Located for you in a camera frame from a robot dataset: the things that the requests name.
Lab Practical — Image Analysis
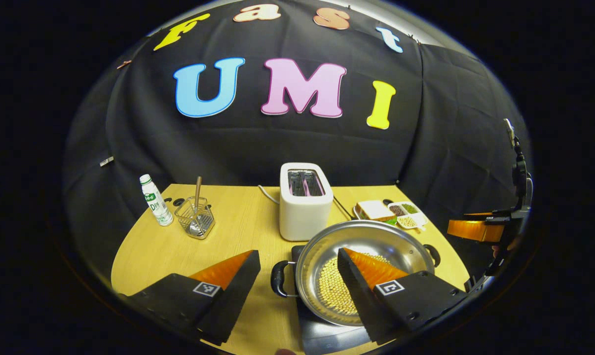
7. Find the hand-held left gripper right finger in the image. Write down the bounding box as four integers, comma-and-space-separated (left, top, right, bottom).
337, 248, 468, 345

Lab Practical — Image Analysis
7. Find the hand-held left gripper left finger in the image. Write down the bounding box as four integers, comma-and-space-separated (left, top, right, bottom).
117, 250, 261, 346

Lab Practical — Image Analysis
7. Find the pile of soybeans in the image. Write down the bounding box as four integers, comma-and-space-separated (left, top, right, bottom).
319, 253, 392, 316

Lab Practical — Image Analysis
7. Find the black induction cooktop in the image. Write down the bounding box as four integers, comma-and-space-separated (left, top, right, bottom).
291, 245, 374, 355

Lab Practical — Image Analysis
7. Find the steel pot with black handles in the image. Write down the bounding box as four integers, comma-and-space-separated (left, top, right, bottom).
270, 220, 441, 327

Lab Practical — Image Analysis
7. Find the white divided seed tray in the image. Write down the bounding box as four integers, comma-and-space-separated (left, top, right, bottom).
388, 201, 429, 230

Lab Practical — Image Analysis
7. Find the white toaster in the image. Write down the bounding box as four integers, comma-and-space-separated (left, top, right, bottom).
279, 162, 334, 242

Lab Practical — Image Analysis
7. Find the white bottle with green label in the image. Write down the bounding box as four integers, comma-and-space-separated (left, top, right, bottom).
139, 174, 174, 227

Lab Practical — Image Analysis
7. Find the black backdrop cloth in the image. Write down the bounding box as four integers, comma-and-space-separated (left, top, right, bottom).
63, 0, 530, 277

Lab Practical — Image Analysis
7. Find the wire utensil basket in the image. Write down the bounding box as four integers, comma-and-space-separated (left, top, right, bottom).
174, 196, 216, 240

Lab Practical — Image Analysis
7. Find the black power cable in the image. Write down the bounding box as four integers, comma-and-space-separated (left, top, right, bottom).
333, 196, 356, 220

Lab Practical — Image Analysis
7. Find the white toaster cable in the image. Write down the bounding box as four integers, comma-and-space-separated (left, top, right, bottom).
257, 185, 281, 205

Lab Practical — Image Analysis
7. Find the spoon with wooden handle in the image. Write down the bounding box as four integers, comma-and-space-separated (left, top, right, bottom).
189, 176, 204, 235

